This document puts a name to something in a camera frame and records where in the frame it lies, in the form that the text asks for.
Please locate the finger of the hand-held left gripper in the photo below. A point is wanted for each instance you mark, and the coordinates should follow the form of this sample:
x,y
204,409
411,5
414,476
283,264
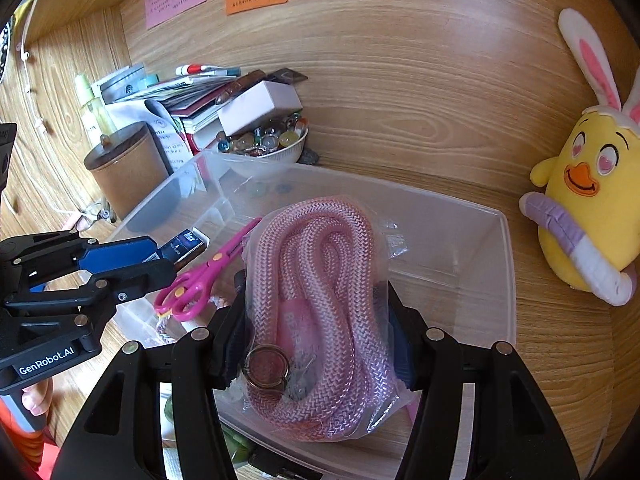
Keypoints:
x,y
135,280
120,255

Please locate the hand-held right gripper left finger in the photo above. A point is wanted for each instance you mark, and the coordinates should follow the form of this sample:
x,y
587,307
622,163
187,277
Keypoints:
x,y
225,355

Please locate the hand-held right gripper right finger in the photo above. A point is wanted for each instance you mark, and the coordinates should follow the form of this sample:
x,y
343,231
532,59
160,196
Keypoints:
x,y
405,355

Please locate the small blue black box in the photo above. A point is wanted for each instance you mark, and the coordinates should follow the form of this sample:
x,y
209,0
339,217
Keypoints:
x,y
182,247

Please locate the pink scissors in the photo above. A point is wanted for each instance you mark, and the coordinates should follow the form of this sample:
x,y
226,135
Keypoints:
x,y
195,285

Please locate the clear plastic storage box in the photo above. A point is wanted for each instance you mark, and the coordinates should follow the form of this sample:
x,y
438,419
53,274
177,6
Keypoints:
x,y
450,260

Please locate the person's left hand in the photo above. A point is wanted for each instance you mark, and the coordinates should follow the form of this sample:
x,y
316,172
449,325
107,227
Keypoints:
x,y
37,397

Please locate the glasses with pink arms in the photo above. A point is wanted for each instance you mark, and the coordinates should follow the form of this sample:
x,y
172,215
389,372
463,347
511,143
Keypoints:
x,y
90,217

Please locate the brown lidded mug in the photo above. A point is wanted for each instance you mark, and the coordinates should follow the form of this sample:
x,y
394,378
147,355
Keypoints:
x,y
127,175

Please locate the light green spray bottle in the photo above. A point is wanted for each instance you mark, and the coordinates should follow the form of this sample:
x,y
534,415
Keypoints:
x,y
95,110

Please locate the stack of papers and booklets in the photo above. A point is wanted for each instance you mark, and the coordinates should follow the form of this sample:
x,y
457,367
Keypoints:
x,y
175,95

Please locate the white bowl of marbles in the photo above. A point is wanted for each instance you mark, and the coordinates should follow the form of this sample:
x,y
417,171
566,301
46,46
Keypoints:
x,y
265,142

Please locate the small white box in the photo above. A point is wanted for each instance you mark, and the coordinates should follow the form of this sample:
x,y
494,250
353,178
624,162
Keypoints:
x,y
260,107

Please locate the red white marker pen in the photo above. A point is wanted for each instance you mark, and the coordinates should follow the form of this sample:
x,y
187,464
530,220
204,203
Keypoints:
x,y
205,69

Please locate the brown glossy stick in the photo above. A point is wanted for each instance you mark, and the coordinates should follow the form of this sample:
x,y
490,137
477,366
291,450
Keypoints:
x,y
240,87

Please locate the dark grey card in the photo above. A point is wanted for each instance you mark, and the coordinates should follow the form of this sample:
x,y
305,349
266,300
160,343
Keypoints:
x,y
290,77

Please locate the yellow chick plush toy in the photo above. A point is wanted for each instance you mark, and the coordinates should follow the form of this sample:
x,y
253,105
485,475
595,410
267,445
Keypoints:
x,y
585,185

